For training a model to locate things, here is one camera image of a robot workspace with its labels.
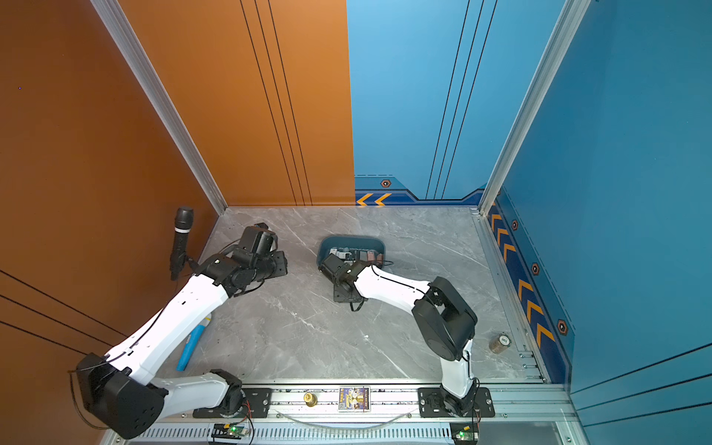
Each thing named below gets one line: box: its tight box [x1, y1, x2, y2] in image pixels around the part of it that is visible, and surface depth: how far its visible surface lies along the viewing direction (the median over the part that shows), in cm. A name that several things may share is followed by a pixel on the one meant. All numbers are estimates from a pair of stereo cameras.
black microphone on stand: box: [170, 205, 198, 281], surface depth 79 cm
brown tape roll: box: [488, 333, 512, 355], surface depth 79 cm
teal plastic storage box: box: [317, 235, 386, 267], surface depth 106 cm
